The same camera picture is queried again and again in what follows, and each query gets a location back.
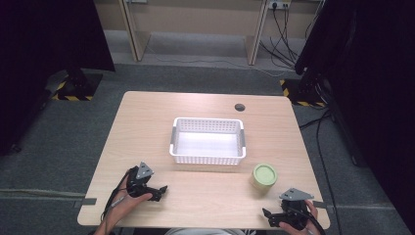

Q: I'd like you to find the long black floor cable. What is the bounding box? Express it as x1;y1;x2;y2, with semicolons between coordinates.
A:
299;107;345;235

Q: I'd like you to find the black base with hazard stripes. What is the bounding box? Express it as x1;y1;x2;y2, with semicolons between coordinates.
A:
44;69;104;102

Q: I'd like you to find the large black curtain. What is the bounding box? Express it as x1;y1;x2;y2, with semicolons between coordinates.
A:
0;0;115;157

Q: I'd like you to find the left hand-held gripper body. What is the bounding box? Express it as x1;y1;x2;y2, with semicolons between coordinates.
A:
125;162;156;199

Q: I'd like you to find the person's right hand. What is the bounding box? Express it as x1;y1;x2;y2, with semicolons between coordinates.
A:
279;199;323;235

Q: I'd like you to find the white plastic basket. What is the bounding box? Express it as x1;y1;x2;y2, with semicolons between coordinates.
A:
168;117;247;166

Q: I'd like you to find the white power strip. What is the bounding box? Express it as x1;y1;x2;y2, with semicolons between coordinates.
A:
267;0;292;11

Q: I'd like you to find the green lidded jar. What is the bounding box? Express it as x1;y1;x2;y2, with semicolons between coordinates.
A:
251;163;279;192

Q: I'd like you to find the beige wooden desk frame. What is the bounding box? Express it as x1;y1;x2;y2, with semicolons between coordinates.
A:
93;0;325;66

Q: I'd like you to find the bundle of black cables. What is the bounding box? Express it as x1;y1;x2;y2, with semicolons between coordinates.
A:
258;5;318;71

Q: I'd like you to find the black curtain with stand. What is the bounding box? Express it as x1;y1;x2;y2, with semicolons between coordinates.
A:
294;0;415;233

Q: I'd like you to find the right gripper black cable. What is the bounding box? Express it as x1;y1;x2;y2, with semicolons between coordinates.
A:
293;207;325;235

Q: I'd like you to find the thin white floor cable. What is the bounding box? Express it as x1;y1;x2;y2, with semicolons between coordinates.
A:
146;44;287;78

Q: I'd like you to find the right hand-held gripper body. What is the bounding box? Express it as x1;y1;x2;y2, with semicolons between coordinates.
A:
278;187;315;231

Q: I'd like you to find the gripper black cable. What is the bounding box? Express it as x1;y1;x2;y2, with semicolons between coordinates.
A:
293;207;325;235
100;167;132;223

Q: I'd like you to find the person's left hand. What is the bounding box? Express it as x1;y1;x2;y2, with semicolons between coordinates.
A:
107;186;154;227

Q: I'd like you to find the grey tape strip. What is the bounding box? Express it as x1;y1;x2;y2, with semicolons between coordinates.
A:
73;197;98;209
312;200;335;214

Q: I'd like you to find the small base with hazard stripes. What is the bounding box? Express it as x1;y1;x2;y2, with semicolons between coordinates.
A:
279;78;327;109

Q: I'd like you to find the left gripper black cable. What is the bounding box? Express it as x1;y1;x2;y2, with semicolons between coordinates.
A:
100;167;132;223

